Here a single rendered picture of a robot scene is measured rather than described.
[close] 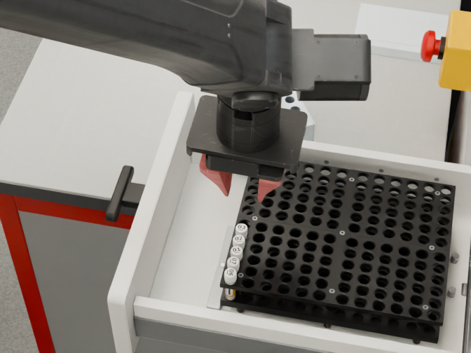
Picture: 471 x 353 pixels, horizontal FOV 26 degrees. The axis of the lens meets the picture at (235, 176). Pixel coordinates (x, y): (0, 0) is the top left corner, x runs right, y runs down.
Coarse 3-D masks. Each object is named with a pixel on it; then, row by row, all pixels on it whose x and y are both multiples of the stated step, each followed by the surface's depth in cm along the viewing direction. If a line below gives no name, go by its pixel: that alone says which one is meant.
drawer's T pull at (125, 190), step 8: (128, 168) 110; (120, 176) 109; (128, 176) 109; (120, 184) 109; (128, 184) 109; (136, 184) 109; (144, 184) 109; (120, 192) 108; (128, 192) 108; (136, 192) 108; (112, 200) 107; (120, 200) 107; (128, 200) 107; (136, 200) 107; (112, 208) 106; (120, 208) 107; (136, 208) 108; (112, 216) 106
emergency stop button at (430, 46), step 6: (426, 36) 126; (432, 36) 126; (426, 42) 126; (432, 42) 126; (438, 42) 127; (426, 48) 126; (432, 48) 126; (438, 48) 127; (426, 54) 126; (432, 54) 127; (438, 54) 127; (426, 60) 127
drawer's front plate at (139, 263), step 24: (192, 96) 115; (168, 120) 112; (192, 120) 117; (168, 144) 110; (168, 168) 108; (144, 192) 106; (168, 192) 110; (144, 216) 104; (168, 216) 112; (144, 240) 102; (120, 264) 100; (144, 264) 104; (120, 288) 98; (144, 288) 106; (120, 312) 99; (120, 336) 102
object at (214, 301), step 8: (232, 232) 112; (224, 240) 112; (224, 248) 111; (224, 256) 110; (456, 256) 110; (224, 264) 110; (216, 272) 109; (216, 280) 108; (216, 288) 108; (216, 296) 107; (208, 304) 106; (216, 304) 106
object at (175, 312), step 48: (192, 192) 118; (240, 192) 118; (192, 240) 113; (192, 288) 109; (144, 336) 105; (192, 336) 103; (240, 336) 101; (288, 336) 99; (336, 336) 99; (384, 336) 105
